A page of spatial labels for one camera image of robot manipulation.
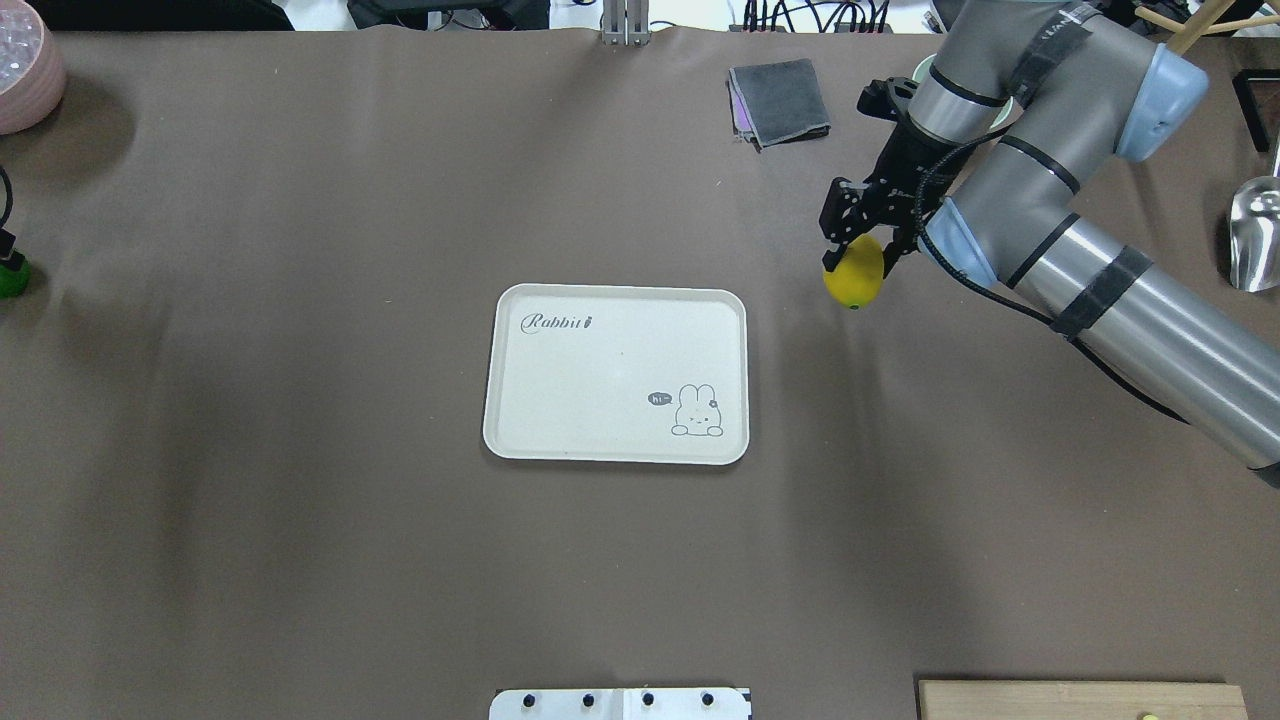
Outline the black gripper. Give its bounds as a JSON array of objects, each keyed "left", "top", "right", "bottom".
[{"left": 819, "top": 78, "right": 946, "bottom": 277}]

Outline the yellow lemon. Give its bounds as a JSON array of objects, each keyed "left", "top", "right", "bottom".
[{"left": 823, "top": 234, "right": 884, "bottom": 310}]

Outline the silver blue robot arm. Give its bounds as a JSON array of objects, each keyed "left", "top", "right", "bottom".
[{"left": 819, "top": 1, "right": 1279, "bottom": 486}]

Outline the cream rabbit tray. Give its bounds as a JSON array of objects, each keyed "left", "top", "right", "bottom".
[{"left": 483, "top": 283, "right": 750, "bottom": 466}]

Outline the folded grey cloth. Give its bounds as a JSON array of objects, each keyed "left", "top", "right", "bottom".
[{"left": 727, "top": 58, "right": 831, "bottom": 149}]

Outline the metal scoop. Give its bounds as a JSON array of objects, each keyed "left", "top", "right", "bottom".
[{"left": 1229, "top": 138, "right": 1279, "bottom": 293}]

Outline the wooden stand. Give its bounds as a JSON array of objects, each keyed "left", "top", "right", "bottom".
[{"left": 1135, "top": 1, "right": 1279, "bottom": 55}]

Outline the wooden cutting board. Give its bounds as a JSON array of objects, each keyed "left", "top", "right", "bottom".
[{"left": 916, "top": 680, "right": 1249, "bottom": 719}]

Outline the green lime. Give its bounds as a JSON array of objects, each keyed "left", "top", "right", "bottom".
[{"left": 0, "top": 252, "right": 32, "bottom": 299}]

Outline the pink bowl with ice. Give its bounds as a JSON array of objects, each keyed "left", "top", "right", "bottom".
[{"left": 1, "top": 1, "right": 67, "bottom": 136}]

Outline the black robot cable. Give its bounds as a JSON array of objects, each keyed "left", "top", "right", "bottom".
[{"left": 915, "top": 140, "right": 1190, "bottom": 423}]

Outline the aluminium frame post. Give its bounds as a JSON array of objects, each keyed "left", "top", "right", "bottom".
[{"left": 600, "top": 0, "right": 652, "bottom": 47}]

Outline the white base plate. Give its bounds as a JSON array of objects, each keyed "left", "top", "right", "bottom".
[{"left": 488, "top": 685, "right": 754, "bottom": 719}]

